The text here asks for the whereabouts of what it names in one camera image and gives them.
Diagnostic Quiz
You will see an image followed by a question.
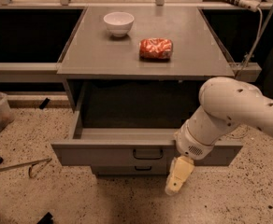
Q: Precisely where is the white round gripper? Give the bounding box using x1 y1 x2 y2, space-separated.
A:
165 124 214 196

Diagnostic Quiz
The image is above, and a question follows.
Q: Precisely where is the grey top drawer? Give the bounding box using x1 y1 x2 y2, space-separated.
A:
50 109 244 168

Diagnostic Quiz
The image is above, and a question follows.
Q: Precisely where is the grey drawer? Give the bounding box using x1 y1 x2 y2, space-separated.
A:
91 166 167 175
50 109 244 168

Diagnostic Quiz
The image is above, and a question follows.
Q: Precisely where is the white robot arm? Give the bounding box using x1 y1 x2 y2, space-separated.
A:
165 77 273 195

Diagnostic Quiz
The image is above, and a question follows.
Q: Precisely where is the grey bottom drawer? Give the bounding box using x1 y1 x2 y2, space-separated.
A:
91 166 167 175

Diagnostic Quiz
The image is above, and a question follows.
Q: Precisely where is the grey drawer cabinet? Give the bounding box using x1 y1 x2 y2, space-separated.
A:
56 5 236 176

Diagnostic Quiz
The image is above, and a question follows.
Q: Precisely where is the crushed red soda can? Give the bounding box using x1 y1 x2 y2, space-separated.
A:
139 38 173 60

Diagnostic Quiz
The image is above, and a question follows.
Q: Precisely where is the black object bottom left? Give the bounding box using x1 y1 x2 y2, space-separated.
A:
36 212 53 224

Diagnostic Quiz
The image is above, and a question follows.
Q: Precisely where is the metal grabber stick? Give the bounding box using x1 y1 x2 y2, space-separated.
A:
0 158 52 178

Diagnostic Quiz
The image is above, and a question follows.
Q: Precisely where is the small black block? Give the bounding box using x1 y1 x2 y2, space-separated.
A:
39 98 50 109

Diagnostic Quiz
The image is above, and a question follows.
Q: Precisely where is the white ceramic bowl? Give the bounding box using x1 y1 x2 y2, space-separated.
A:
104 12 135 37

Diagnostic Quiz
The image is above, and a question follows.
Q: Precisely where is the white cable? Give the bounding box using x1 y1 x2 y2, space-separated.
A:
226 7 264 140

